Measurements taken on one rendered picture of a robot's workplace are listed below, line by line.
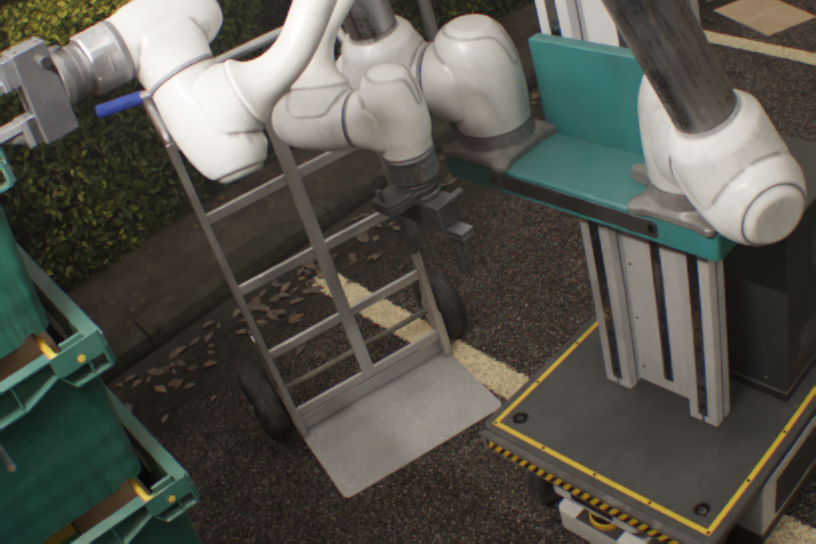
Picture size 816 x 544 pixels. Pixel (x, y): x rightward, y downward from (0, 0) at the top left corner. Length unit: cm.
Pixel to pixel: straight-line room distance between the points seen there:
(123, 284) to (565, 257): 182
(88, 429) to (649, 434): 143
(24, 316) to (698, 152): 90
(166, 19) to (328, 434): 193
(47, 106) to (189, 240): 282
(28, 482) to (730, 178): 102
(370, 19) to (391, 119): 33
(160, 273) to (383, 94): 252
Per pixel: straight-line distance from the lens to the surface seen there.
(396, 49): 182
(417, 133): 154
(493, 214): 366
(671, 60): 122
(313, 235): 263
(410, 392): 299
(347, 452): 288
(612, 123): 180
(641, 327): 226
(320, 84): 159
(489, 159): 183
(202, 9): 128
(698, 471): 218
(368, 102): 153
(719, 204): 132
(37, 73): 123
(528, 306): 318
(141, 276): 394
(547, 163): 181
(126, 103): 243
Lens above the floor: 202
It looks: 34 degrees down
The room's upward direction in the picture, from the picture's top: 18 degrees counter-clockwise
